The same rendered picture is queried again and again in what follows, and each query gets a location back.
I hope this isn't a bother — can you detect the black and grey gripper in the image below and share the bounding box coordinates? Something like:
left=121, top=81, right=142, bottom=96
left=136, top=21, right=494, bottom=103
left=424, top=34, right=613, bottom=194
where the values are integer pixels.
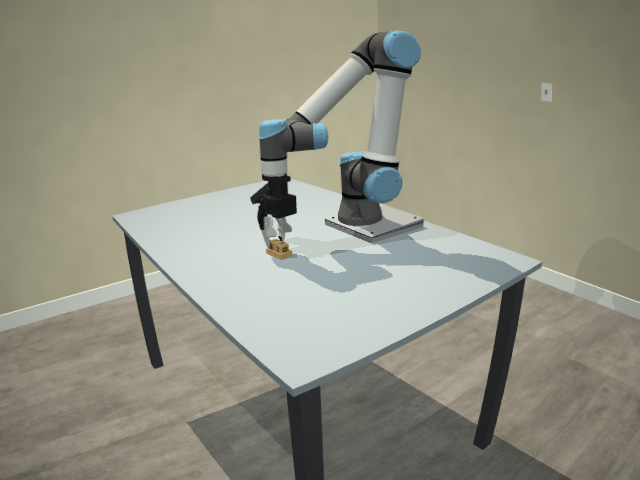
left=257, top=173, right=297, bottom=249

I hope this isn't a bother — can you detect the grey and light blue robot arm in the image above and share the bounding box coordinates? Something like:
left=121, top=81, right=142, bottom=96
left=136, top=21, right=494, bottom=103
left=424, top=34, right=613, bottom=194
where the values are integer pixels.
left=259, top=31, right=421, bottom=226

